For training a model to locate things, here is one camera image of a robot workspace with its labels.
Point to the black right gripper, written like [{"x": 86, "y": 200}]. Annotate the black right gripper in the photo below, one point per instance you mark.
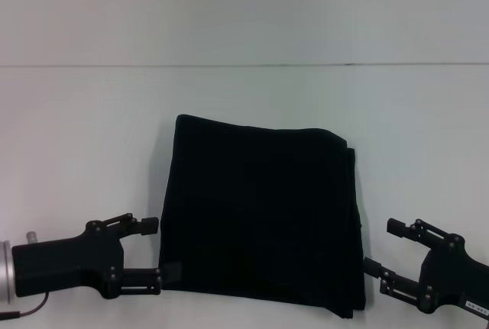
[{"x": 454, "y": 275}]

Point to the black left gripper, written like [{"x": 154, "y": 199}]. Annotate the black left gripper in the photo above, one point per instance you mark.
[{"x": 68, "y": 264}]

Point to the black t-shirt with FREE print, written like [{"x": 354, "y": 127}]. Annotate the black t-shirt with FREE print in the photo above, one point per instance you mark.
[{"x": 260, "y": 210}]

